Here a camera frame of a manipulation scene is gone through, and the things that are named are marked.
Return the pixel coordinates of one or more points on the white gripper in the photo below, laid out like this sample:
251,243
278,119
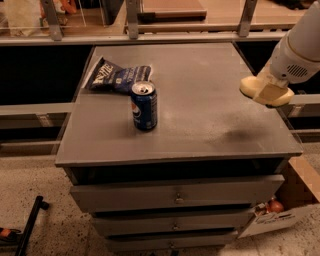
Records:
289,65

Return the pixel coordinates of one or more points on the yellow sponge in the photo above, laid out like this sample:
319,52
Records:
247,88

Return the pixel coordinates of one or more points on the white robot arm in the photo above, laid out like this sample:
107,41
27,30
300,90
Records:
310,22

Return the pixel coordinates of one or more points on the blue pepsi can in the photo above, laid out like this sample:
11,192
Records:
144,105

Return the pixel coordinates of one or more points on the top grey drawer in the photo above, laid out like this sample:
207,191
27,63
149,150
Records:
176,193

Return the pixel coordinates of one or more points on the grey drawer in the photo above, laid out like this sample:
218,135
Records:
171,222
171,241
176,193

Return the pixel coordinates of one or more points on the cardboard box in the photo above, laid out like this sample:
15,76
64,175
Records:
299,194

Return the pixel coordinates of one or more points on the grey drawer cabinet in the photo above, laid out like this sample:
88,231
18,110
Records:
206,129

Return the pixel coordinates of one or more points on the red onion in box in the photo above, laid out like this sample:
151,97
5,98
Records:
276,206

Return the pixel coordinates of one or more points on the middle grey drawer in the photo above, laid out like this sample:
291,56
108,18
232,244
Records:
171,222

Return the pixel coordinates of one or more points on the dark blue chip bag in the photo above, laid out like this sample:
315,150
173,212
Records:
107,76

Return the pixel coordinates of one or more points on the bottom grey drawer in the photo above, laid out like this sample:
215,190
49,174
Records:
171,241

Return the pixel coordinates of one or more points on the black metal bar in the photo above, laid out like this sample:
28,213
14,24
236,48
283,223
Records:
39,204

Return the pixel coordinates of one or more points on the orange black tool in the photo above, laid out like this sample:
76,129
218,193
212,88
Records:
9,236

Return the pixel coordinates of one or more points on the metal shelf rail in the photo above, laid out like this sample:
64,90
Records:
26,22

